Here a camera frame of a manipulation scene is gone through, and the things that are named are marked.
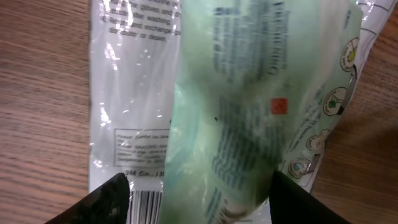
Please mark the green sponge package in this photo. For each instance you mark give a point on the green sponge package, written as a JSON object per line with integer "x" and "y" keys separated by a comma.
{"x": 134, "y": 55}

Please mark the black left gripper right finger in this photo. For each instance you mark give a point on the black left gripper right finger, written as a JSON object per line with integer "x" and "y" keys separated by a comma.
{"x": 291, "y": 204}

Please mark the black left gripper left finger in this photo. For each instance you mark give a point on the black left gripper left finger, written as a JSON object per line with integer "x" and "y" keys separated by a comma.
{"x": 108, "y": 204}

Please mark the teal wipes packet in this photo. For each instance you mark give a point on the teal wipes packet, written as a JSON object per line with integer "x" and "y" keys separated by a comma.
{"x": 260, "y": 87}

